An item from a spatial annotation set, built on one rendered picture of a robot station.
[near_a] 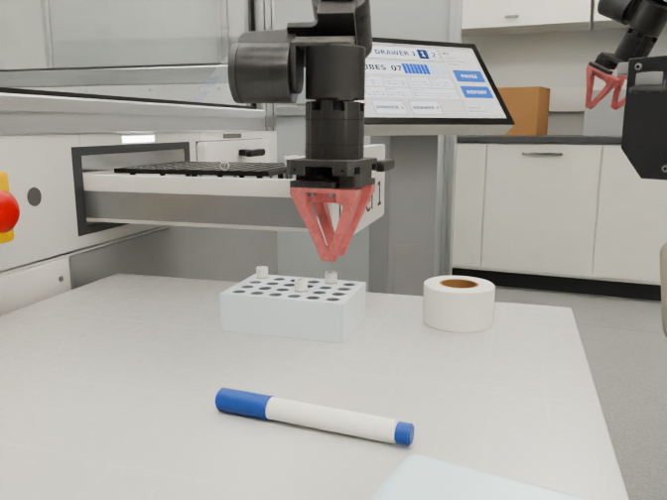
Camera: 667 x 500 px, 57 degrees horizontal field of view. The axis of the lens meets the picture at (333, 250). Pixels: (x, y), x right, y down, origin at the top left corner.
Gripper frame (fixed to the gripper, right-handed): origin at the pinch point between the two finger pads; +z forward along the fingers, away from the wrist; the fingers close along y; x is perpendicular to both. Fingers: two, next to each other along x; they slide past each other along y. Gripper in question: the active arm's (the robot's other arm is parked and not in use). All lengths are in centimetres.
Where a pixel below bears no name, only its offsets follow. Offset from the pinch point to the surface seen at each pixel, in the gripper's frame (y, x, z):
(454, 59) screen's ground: -129, -2, -33
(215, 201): -8.5, -17.4, -3.3
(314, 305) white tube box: 6.8, 0.2, 3.9
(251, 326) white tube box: 6.7, -6.1, 6.6
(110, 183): -8.7, -32.2, -5.0
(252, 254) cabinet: -61, -36, 14
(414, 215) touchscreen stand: -116, -10, 12
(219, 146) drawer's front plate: -44, -35, -9
